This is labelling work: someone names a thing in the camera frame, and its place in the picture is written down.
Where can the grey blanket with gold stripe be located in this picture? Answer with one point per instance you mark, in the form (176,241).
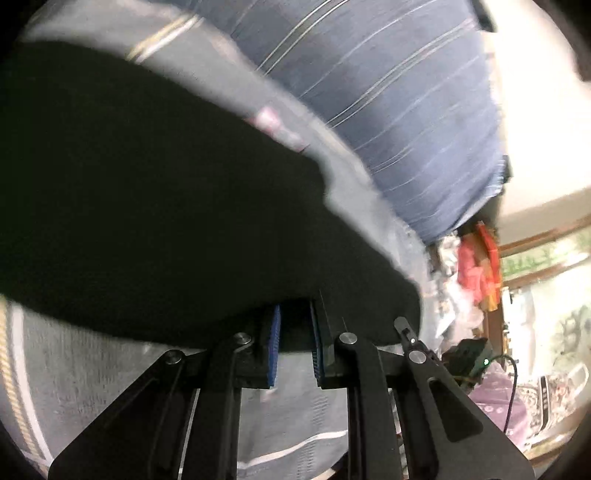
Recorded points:
(295,429)

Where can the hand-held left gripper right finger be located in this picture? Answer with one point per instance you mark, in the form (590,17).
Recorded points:
(316,347)

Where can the black and white patterned cloth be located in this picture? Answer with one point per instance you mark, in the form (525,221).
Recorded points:
(556,397)

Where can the wooden window frame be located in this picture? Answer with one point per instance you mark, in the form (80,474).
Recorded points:
(545,240)

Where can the black pants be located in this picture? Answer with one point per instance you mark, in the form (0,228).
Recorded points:
(175,217)

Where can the blue striped blanket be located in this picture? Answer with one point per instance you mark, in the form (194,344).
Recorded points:
(388,106)

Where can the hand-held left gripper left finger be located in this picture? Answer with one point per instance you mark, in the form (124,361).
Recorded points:
(274,347)

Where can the purple floral cloth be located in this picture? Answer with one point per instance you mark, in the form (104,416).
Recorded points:
(496,406)

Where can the red cloth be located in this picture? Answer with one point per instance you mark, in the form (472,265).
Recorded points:
(480,267)

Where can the white plastic bag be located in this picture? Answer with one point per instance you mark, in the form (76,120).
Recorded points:
(450,300)

